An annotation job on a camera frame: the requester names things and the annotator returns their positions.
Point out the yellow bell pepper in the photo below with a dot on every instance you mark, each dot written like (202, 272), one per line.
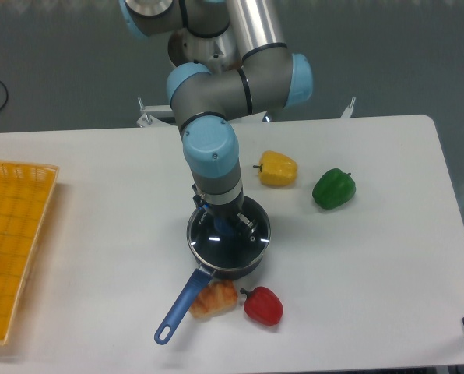
(276, 169)

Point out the green bell pepper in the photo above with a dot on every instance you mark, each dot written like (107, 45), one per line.
(334, 189)

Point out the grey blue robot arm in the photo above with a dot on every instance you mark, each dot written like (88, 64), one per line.
(246, 69)

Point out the croissant bread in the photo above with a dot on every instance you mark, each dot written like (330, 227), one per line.
(215, 298)

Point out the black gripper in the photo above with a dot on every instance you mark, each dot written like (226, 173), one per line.
(227, 207)

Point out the dark blue saucepan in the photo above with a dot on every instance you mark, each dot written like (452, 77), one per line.
(199, 279)

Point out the yellow woven basket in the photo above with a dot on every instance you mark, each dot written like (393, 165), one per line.
(25, 193)

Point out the red bell pepper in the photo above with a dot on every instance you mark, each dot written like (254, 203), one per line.
(263, 306)

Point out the glass pot lid blue knob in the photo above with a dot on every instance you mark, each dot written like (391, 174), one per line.
(224, 247)

